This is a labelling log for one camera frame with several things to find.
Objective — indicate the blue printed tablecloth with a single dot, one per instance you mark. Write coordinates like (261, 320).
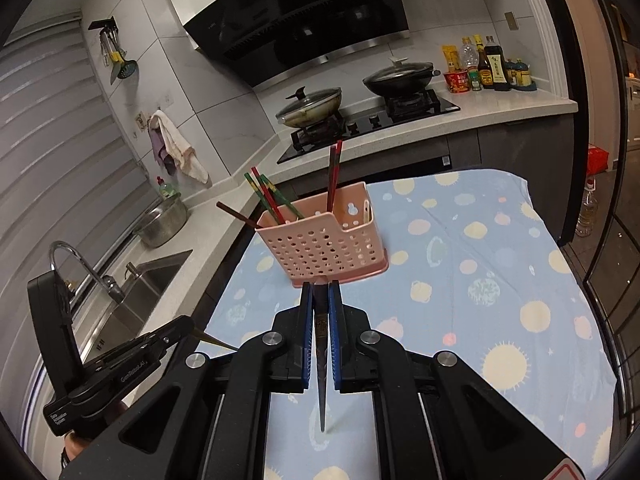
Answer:
(475, 285)

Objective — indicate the steel bowl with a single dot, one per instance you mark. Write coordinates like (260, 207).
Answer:
(160, 220)

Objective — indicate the dark brown chopstick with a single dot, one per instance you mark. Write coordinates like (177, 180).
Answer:
(235, 214)

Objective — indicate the wall rack with hanging utensils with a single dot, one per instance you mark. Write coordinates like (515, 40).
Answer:
(117, 55)

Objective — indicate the clear plastic bottle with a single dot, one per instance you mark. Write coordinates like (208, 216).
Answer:
(469, 55)

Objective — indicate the green chopstick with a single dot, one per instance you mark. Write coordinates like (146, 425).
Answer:
(262, 197)
(282, 197)

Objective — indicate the black gas stove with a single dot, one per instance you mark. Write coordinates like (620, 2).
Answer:
(375, 122)

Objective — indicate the white window blind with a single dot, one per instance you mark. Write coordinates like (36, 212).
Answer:
(60, 150)

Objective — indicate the black wok with lid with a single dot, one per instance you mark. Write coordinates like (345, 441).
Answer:
(400, 77)

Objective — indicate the dark soy sauce bottle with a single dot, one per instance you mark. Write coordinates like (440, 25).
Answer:
(497, 67)

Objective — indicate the yellow seasoning packets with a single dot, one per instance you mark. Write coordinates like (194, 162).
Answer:
(450, 57)

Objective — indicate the black range hood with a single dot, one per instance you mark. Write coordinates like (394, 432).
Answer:
(300, 20)

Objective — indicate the brown sauce bottle yellow cap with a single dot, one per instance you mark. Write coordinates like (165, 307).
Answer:
(484, 67)

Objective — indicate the chrome sink soap dispenser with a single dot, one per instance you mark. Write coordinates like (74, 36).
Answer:
(133, 271)

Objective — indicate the thin red chopstick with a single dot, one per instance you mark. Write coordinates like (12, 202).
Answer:
(267, 190)

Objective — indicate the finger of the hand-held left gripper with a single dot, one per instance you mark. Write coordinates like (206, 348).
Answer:
(172, 335)

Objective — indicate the red box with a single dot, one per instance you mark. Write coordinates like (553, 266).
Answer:
(599, 159)

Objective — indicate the steel kitchen sink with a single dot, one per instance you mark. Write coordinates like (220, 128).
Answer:
(135, 300)

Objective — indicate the purple hanging cloth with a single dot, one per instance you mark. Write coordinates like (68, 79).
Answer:
(159, 152)

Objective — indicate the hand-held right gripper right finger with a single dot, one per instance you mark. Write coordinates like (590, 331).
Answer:
(336, 330)

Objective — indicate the small green lidded jar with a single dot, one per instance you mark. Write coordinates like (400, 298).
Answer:
(475, 81)

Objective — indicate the person's left hand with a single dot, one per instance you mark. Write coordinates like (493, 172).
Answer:
(74, 445)

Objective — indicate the cream hanging towel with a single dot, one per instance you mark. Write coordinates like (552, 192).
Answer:
(180, 150)

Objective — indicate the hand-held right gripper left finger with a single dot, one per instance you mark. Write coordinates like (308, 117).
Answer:
(306, 330)

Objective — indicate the black framed glass door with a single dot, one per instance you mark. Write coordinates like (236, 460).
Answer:
(617, 210)

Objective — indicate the red instant noodle cup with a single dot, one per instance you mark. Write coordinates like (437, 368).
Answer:
(456, 82)

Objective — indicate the blue yellow condiment jar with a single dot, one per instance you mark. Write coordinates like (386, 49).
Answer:
(524, 75)
(510, 72)

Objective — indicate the green dish soap bottle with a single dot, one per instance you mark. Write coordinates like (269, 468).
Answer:
(167, 189)

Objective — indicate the bright red chopstick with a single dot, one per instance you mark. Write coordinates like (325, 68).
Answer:
(336, 170)

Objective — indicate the wall socket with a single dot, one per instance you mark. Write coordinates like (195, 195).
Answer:
(510, 20)

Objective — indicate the pink perforated utensil basket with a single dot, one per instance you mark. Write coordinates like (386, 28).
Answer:
(310, 250)

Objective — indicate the chrome kitchen faucet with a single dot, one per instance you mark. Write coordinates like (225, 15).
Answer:
(100, 280)

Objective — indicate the clear cooking oil bottle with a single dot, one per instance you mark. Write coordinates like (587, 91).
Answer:
(586, 210)

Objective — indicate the frying pan with glass lid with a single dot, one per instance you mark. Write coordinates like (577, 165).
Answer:
(310, 107)

